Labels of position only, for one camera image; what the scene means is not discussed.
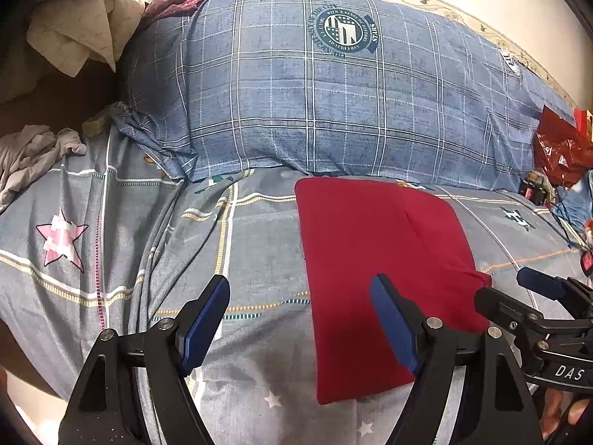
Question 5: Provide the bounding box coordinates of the blue plaid pillow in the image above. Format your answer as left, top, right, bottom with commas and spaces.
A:
111, 0, 580, 193

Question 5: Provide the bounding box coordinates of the small dark box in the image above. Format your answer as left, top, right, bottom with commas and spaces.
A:
518, 171, 559, 205

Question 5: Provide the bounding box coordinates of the red plastic bag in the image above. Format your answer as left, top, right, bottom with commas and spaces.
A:
535, 104, 593, 188

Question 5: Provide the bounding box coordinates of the person's right hand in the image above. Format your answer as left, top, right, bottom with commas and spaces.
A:
540, 387, 593, 442

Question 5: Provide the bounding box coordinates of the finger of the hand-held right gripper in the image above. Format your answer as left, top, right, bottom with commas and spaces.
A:
516, 266, 593, 320
473, 286, 577, 349

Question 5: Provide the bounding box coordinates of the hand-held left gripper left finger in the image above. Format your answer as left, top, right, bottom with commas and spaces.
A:
58, 274, 231, 445

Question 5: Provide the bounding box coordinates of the grey printed bedsheet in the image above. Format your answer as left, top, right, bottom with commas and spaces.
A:
0, 125, 593, 445

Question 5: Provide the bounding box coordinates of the red cloth garment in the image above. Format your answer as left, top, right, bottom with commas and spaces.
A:
294, 176, 493, 406

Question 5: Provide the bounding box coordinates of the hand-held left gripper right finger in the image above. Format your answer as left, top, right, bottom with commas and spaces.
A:
370, 273, 545, 445

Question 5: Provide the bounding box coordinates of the pale grey crumpled cloth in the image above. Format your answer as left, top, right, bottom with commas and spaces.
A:
0, 124, 89, 209

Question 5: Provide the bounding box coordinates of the small tan block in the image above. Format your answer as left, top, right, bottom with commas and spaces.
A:
82, 111, 113, 138

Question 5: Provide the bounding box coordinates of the cream crumpled cloth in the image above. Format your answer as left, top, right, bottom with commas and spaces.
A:
25, 0, 146, 79

